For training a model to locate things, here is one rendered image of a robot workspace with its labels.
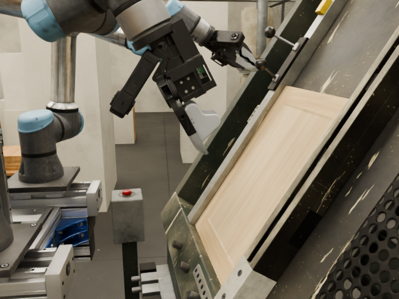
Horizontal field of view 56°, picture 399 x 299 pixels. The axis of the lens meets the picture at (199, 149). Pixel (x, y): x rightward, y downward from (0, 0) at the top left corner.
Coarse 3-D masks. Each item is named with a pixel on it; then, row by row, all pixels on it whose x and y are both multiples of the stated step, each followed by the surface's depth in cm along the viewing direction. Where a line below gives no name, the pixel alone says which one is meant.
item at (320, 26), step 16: (336, 0) 120; (320, 16) 122; (336, 16) 121; (320, 32) 121; (304, 48) 121; (304, 64) 123; (288, 80) 123; (272, 96) 123; (256, 112) 127; (256, 128) 125; (240, 144) 125; (224, 160) 130; (224, 176) 127; (208, 192) 128; (192, 208) 133
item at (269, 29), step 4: (268, 28) 124; (272, 28) 124; (264, 32) 125; (268, 32) 124; (272, 32) 124; (268, 36) 125; (272, 36) 125; (276, 36) 125; (284, 40) 124; (292, 44) 123; (296, 44) 122; (292, 48) 123; (296, 48) 122
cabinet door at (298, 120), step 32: (288, 96) 118; (320, 96) 101; (288, 128) 108; (320, 128) 94; (256, 160) 115; (288, 160) 99; (224, 192) 122; (256, 192) 105; (224, 224) 112; (256, 224) 97; (224, 256) 102
